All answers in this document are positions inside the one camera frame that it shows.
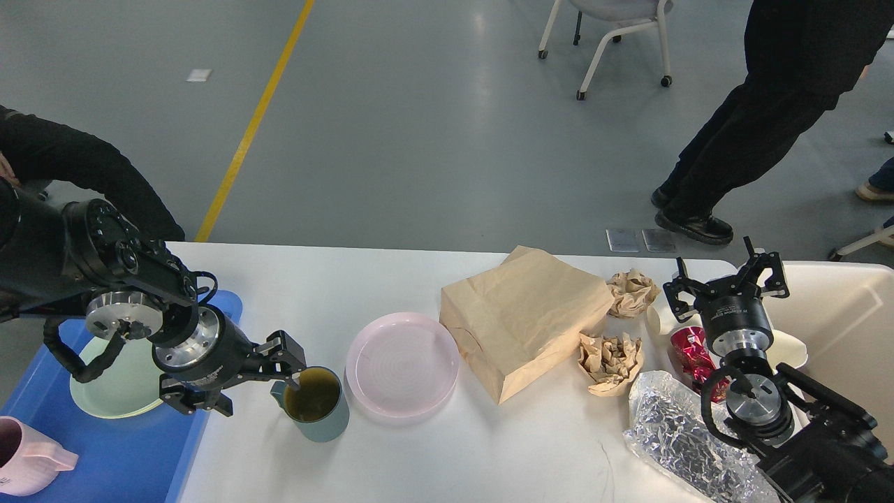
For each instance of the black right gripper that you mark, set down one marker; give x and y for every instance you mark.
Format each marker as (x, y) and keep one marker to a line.
(735, 316)

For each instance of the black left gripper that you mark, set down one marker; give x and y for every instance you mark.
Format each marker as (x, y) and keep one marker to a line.
(214, 354)

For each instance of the teal mug yellow inside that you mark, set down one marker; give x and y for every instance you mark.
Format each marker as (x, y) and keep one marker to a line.
(319, 407)

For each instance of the pink plate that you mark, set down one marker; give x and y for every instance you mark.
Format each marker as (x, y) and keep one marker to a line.
(402, 368)

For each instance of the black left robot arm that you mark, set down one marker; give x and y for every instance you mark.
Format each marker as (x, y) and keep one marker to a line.
(99, 284)

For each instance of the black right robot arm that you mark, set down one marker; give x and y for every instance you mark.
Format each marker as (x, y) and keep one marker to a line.
(812, 444)

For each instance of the crushed red can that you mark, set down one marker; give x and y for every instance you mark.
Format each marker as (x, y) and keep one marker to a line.
(691, 353)

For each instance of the white paper cup lying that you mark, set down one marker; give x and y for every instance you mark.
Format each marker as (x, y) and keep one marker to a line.
(661, 321)

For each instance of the white paper cup right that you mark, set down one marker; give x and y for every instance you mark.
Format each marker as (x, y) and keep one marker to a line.
(786, 349)

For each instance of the metal floor plate right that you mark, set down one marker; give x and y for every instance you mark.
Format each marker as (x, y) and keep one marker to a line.
(659, 241)

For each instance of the metal floor plate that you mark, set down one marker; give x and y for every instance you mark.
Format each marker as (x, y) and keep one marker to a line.
(623, 240)
(659, 241)

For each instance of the crumpled brown paper upper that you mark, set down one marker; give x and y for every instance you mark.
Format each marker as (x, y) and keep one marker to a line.
(633, 292)

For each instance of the crumpled brown paper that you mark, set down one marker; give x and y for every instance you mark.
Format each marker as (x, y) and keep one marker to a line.
(633, 292)
(611, 364)

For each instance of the light green plate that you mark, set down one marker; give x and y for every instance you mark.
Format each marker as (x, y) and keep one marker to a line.
(128, 388)

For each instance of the beige plastic bin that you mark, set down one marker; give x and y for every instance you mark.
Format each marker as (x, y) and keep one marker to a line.
(843, 312)

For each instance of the metal floor plate left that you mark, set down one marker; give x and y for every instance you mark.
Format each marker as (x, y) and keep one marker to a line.
(623, 240)

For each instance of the blue plastic tray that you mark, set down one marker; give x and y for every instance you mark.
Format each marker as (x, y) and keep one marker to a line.
(144, 458)

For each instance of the crumpled brown paper lower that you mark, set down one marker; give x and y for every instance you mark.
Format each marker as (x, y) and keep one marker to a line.
(611, 364)

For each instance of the silver foil plastic bag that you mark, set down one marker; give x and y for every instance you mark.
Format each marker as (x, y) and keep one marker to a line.
(667, 432)

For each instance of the white chair leg right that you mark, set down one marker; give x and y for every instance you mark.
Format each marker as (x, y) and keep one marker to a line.
(881, 235)

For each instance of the beige shoe at right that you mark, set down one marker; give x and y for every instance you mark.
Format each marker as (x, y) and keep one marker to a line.
(871, 194)

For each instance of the brown paper bag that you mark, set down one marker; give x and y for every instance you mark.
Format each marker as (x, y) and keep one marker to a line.
(516, 321)

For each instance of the pink mug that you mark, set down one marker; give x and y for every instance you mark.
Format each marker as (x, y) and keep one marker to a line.
(30, 460)

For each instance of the standing person in black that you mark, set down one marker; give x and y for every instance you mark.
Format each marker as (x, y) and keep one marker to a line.
(801, 56)

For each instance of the white rolling chair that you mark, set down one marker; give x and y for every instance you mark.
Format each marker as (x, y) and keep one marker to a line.
(627, 17)

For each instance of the seated person in black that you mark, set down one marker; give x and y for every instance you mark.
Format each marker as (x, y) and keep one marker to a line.
(38, 151)

